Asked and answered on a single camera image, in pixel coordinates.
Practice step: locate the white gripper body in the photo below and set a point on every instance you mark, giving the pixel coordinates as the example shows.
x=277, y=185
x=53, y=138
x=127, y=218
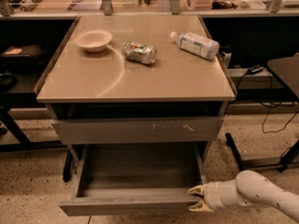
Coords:
x=212, y=196

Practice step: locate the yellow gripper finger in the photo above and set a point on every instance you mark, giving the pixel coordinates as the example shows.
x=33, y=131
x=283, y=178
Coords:
x=197, y=190
x=200, y=207

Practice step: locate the grey drawer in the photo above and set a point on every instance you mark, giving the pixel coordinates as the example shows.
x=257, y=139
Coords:
x=130, y=179
x=121, y=131

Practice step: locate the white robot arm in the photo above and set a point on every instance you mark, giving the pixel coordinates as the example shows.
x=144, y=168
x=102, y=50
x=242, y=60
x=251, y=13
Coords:
x=248, y=189

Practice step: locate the grey top drawer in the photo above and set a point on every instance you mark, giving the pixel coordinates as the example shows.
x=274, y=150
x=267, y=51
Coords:
x=121, y=131

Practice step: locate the grey drawer cabinet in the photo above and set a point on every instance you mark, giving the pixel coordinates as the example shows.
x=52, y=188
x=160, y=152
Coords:
x=106, y=85

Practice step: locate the black metal stand leg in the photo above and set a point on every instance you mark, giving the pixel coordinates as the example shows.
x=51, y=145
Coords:
x=288, y=159

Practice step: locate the black power adapter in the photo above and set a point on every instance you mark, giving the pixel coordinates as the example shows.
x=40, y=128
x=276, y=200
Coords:
x=255, y=69

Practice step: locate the small white bottle black cap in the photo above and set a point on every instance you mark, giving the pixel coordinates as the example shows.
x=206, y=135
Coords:
x=226, y=55

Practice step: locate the dark round side table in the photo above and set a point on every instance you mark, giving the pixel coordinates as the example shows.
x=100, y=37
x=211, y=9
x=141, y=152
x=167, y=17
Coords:
x=287, y=71

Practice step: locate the clear plastic water bottle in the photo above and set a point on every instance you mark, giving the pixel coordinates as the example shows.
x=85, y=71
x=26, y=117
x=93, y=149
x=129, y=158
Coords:
x=196, y=44

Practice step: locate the crushed silver soda can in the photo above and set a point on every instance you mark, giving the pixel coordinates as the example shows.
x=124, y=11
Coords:
x=140, y=53

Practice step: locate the black left table leg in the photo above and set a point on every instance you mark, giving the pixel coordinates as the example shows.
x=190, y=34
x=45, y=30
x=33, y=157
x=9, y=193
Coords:
x=24, y=142

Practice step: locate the white paper bowl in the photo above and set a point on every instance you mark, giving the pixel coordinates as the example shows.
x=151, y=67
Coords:
x=95, y=40

